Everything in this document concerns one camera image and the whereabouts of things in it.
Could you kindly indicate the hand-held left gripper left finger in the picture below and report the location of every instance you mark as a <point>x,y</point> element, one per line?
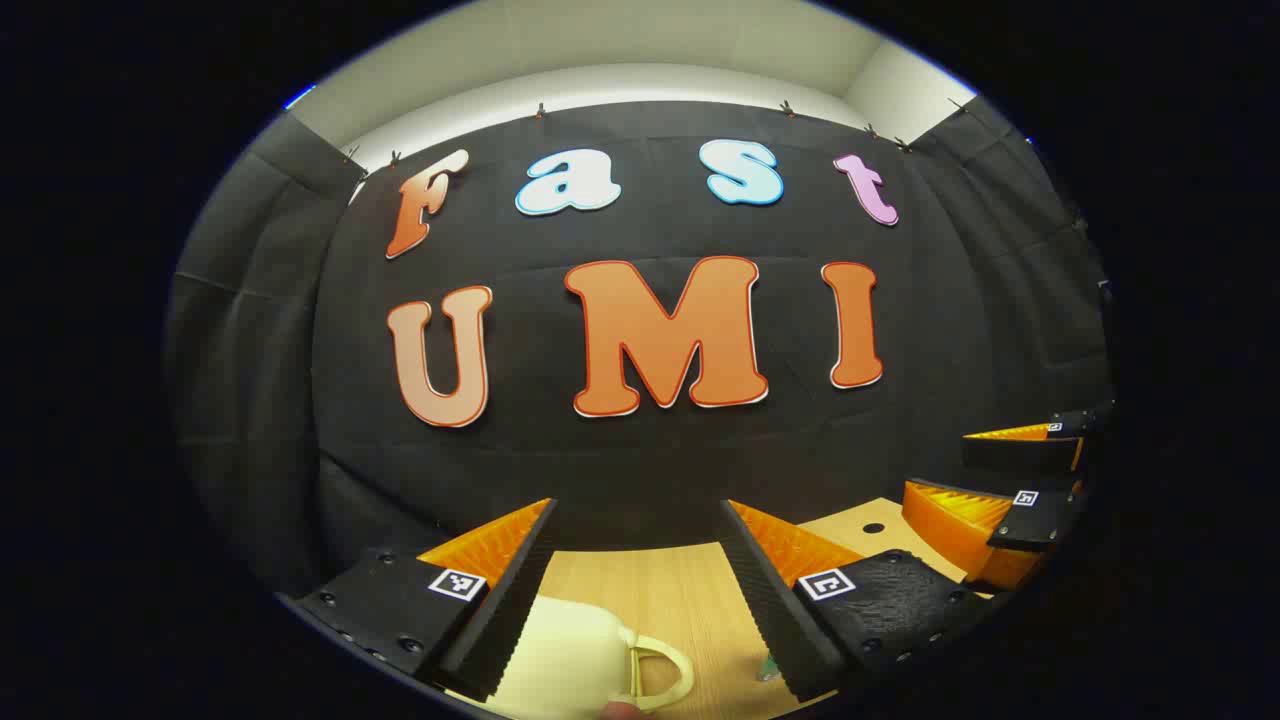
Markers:
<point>515,600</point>

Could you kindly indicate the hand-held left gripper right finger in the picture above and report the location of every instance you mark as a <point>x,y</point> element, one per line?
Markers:
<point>765,610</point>

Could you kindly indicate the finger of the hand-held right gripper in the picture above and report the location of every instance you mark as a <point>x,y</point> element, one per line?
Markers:
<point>1020,452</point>
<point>950,525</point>

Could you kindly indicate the blue triangular cap bottle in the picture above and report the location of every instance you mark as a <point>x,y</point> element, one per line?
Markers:
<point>768,668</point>

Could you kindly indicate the pale yellow suitcase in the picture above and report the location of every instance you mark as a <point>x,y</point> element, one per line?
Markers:
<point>560,655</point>

